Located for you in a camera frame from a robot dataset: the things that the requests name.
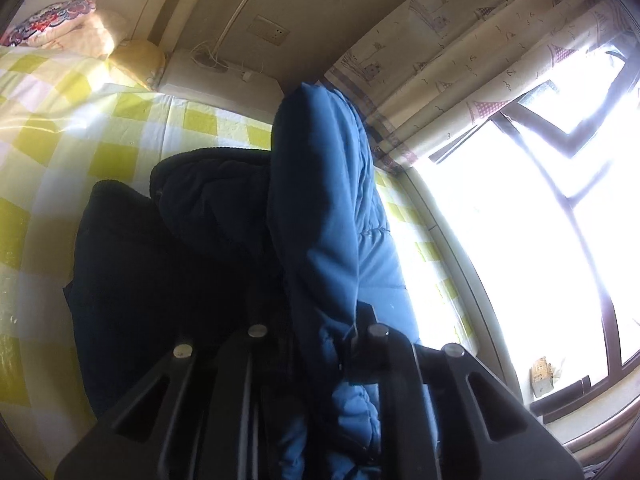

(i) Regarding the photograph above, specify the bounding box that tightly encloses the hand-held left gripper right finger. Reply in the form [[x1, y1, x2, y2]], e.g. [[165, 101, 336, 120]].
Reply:
[[344, 304, 586, 480]]

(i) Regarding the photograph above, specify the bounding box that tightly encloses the white cable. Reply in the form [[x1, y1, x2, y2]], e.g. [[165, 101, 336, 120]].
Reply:
[[214, 0, 275, 61], [190, 42, 253, 82]]

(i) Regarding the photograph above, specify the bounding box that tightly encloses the window with dark frame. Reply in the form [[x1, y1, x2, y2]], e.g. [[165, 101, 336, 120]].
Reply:
[[410, 45, 640, 461]]

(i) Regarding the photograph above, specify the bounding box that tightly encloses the printed striped curtain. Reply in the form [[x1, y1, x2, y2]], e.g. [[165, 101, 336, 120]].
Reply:
[[324, 0, 628, 173]]

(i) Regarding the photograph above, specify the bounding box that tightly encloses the white nightstand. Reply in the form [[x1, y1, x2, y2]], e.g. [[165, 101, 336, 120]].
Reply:
[[157, 49, 287, 107]]

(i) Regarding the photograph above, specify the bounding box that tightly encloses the wall socket panel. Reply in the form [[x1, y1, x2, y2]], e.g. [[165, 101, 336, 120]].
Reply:
[[249, 14, 292, 47]]

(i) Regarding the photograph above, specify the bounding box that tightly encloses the floral embroidered pillow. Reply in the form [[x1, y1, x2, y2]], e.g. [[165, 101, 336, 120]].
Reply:
[[0, 0, 97, 49]]

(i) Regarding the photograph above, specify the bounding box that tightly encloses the yellow checkered bed sheet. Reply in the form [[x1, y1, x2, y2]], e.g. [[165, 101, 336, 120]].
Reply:
[[0, 45, 476, 471]]

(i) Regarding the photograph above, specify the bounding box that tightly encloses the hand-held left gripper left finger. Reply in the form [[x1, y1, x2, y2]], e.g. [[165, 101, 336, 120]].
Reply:
[[55, 324, 282, 480]]

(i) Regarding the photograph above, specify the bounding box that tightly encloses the small house-shaped box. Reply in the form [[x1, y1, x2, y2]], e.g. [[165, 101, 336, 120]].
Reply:
[[529, 356, 557, 398]]

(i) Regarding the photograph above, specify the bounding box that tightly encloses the cream fluffy pillow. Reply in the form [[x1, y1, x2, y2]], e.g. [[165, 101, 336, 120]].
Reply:
[[47, 9, 132, 58]]

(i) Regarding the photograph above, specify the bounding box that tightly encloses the blue puffer jacket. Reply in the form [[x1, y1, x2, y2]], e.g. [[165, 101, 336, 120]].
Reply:
[[62, 81, 417, 480]]

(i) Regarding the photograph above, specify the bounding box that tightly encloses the yellow pillow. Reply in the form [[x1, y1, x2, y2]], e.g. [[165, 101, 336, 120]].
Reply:
[[107, 40, 167, 92]]

